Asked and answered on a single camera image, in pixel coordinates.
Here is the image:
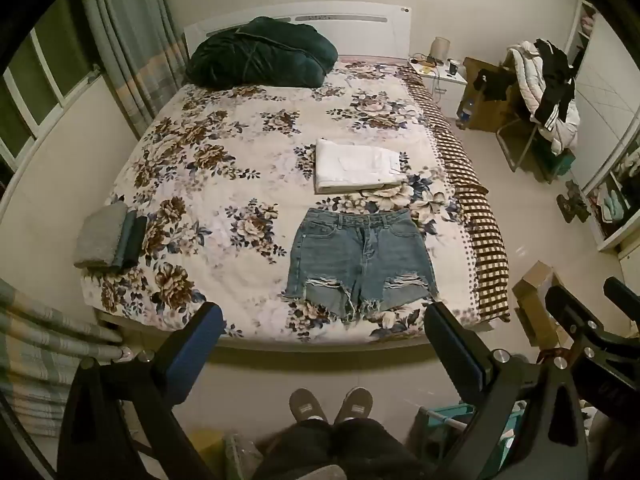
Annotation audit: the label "person's grey shoe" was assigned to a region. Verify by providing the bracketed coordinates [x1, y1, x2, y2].
[289, 388, 329, 424]
[333, 387, 374, 424]

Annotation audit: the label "window with white frame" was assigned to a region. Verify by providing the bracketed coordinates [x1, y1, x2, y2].
[0, 0, 107, 163]

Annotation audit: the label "large brown cardboard box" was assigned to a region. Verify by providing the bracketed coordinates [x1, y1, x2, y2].
[461, 56, 522, 132]

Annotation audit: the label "dark green duvet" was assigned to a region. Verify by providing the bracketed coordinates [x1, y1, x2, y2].
[186, 16, 339, 89]

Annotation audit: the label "white wardrobe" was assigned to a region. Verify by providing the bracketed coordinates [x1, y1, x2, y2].
[564, 0, 640, 253]

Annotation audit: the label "folded teal cloth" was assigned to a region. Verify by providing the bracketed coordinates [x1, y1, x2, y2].
[112, 210, 137, 269]

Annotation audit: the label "folded grey cloth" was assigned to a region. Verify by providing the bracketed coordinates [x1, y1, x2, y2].
[74, 203, 130, 269]

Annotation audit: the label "pair of dark slippers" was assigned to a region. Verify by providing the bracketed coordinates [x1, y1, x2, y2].
[556, 180, 592, 224]

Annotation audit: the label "folded white pants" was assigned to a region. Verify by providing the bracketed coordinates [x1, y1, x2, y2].
[314, 138, 408, 195]

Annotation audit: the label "black garment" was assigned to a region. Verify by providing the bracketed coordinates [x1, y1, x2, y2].
[534, 38, 577, 122]

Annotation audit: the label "bed with floral sheet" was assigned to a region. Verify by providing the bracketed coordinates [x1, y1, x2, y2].
[80, 2, 511, 356]

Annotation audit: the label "chair with piled clothes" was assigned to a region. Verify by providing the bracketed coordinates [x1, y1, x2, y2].
[506, 41, 582, 155]

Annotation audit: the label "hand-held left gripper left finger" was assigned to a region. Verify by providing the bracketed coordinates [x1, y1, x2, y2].
[57, 302, 226, 480]

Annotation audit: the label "person's left grey shoe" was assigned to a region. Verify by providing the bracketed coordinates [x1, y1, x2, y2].
[289, 388, 329, 424]

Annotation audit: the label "teal plastic basket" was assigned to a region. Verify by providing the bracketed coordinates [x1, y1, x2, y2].
[414, 400, 527, 480]

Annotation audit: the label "white nightstand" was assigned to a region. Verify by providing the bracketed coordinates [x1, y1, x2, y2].
[407, 56, 469, 117]

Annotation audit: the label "person's right grey shoe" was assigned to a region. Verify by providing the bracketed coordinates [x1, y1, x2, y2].
[333, 387, 374, 424]

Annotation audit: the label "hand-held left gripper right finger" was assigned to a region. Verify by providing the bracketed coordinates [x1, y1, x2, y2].
[422, 301, 589, 480]

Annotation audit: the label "folded dark cloth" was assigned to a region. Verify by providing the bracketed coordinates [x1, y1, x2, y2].
[122, 215, 149, 269]

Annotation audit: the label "small open cardboard box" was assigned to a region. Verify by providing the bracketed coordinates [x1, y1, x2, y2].
[512, 260, 572, 350]

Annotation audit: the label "metal frame chair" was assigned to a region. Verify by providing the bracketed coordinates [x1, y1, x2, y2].
[495, 107, 557, 173]

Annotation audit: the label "black cloth on box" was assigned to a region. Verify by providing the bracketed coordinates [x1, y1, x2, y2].
[473, 68, 512, 102]

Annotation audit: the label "blue denim shorts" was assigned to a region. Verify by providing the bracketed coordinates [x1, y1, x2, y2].
[282, 207, 441, 323]

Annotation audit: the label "person's legs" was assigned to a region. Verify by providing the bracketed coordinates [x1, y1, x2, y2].
[250, 417, 432, 480]

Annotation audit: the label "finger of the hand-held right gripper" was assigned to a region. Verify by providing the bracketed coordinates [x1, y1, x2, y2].
[544, 285, 613, 361]
[602, 276, 640, 313]

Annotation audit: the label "green storage box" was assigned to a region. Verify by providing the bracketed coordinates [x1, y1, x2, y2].
[539, 147, 576, 179]

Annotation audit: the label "brown checked blanket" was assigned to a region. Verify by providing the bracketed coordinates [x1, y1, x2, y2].
[400, 66, 512, 322]

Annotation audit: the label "grey green striped curtain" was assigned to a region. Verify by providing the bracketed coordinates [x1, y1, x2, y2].
[0, 0, 190, 438]

